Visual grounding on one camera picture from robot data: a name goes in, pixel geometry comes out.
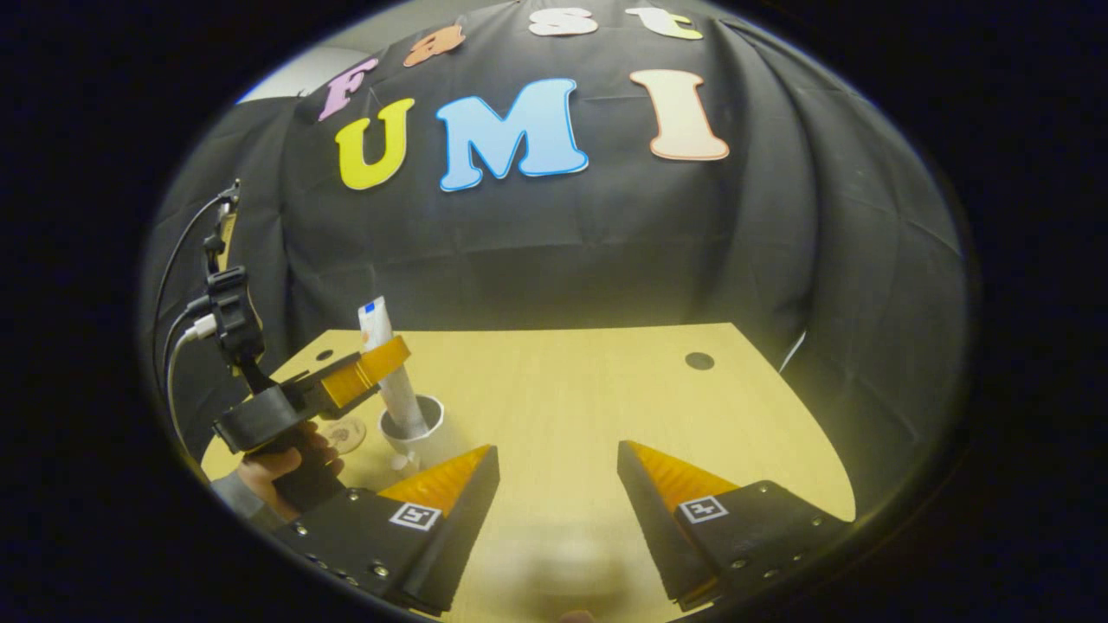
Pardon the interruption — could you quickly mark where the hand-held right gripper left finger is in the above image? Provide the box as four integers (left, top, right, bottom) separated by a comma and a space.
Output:
273, 446, 500, 615

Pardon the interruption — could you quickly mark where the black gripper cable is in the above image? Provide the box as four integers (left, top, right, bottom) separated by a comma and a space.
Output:
151, 182, 243, 382

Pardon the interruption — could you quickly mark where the wooden desktop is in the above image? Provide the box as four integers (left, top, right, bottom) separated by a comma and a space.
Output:
201, 323, 858, 623

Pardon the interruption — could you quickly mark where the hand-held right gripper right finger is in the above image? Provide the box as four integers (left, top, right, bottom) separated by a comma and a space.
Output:
617, 441, 854, 609

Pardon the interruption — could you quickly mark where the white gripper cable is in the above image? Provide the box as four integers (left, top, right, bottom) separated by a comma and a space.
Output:
167, 316, 217, 451

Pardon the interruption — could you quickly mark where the round wooden coaster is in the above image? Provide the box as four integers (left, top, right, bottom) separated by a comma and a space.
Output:
316, 417, 367, 456

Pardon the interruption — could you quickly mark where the black backdrop cloth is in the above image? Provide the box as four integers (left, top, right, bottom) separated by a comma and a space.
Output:
138, 0, 969, 520

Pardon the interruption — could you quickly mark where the white cup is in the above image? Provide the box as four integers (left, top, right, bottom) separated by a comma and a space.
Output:
379, 394, 448, 472

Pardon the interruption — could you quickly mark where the white toothpaste tube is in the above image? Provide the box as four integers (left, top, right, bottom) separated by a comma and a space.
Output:
358, 297, 429, 438

